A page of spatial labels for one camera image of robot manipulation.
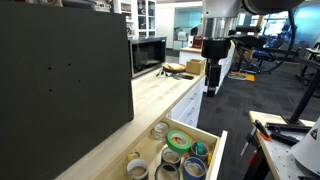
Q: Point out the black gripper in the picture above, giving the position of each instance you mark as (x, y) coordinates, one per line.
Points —
(215, 50)

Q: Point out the green masking tape roll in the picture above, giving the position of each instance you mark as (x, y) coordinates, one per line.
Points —
(170, 140)

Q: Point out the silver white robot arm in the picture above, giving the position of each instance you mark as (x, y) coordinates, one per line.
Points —
(220, 13)

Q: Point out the grey clear tape roll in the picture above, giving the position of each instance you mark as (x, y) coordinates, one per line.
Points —
(160, 130)

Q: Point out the grey roll holding teal tape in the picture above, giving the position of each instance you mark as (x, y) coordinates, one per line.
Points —
(193, 154)

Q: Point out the open wooden drawer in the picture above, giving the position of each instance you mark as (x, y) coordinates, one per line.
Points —
(156, 150)

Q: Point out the black silver printed tape roll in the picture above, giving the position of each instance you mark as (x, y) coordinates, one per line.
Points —
(164, 156)

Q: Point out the blue white tape roll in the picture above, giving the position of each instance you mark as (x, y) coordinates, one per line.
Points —
(186, 168)

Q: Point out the white grey tape roll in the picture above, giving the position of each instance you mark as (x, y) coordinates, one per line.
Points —
(130, 166)

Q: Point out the small wooden box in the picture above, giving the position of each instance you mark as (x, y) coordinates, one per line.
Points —
(195, 66)

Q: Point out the black marker pen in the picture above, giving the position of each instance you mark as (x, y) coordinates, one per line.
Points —
(185, 76)

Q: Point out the orange bowl on black base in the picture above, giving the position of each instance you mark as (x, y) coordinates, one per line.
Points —
(174, 67)

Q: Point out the red appliance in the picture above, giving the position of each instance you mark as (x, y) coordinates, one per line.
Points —
(197, 42)

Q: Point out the blue office chair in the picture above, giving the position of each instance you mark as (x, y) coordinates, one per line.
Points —
(263, 55)

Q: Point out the black stainless microwave oven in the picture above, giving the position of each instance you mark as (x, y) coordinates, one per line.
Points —
(146, 55)

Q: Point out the black bar clamp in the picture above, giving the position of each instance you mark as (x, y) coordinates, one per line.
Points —
(286, 128)

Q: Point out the wooden perforated work table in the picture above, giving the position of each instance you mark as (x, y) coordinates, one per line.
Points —
(276, 156)

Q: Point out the black stand pole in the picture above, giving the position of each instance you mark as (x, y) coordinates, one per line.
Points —
(305, 100)

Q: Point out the small yellow green roll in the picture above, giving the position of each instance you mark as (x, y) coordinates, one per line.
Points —
(133, 155)

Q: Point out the white shelf cabinet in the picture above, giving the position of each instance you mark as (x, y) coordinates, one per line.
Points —
(133, 16)

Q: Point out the white cone shaped object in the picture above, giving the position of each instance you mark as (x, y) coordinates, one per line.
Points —
(310, 150)

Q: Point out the large black panel board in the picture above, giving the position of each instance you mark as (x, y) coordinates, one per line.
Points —
(60, 86)

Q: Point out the black metal frame stand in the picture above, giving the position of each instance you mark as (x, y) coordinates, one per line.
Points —
(246, 41)

